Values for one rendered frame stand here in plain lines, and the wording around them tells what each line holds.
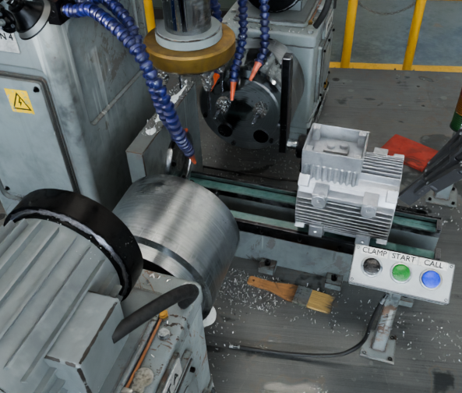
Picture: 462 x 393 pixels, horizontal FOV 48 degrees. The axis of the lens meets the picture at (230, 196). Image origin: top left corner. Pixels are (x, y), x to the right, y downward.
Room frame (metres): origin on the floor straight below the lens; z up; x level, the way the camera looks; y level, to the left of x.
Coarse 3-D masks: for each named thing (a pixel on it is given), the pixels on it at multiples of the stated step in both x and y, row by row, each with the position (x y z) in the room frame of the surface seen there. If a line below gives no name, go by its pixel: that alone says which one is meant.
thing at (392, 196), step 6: (396, 156) 0.87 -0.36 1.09; (402, 156) 0.87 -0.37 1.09; (300, 174) 0.82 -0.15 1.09; (306, 174) 0.82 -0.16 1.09; (300, 180) 0.81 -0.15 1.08; (306, 180) 0.81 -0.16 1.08; (306, 186) 0.81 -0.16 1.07; (390, 192) 0.75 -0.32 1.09; (396, 192) 0.75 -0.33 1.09; (390, 198) 0.75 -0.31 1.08; (396, 198) 0.74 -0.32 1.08; (300, 222) 0.81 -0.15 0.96; (378, 240) 0.75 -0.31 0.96; (384, 240) 0.74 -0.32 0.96
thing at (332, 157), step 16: (320, 128) 0.91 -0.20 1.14; (336, 128) 0.90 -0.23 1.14; (320, 144) 0.89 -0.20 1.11; (336, 144) 0.87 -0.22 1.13; (352, 144) 0.88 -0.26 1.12; (304, 160) 0.83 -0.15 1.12; (320, 160) 0.82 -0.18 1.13; (336, 160) 0.81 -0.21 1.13; (352, 160) 0.80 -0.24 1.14; (320, 176) 0.82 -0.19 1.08; (336, 176) 0.80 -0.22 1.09; (352, 176) 0.80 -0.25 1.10
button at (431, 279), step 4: (428, 272) 0.56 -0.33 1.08; (432, 272) 0.56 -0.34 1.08; (436, 272) 0.56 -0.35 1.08; (424, 276) 0.56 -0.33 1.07; (428, 276) 0.56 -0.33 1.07; (432, 276) 0.55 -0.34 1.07; (436, 276) 0.55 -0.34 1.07; (424, 280) 0.55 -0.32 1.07; (428, 280) 0.55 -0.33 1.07; (432, 280) 0.55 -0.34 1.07; (436, 280) 0.55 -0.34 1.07; (440, 280) 0.55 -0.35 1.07; (424, 284) 0.55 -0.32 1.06; (428, 284) 0.54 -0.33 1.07; (432, 284) 0.54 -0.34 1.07; (436, 284) 0.54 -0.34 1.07; (432, 288) 0.54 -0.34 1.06
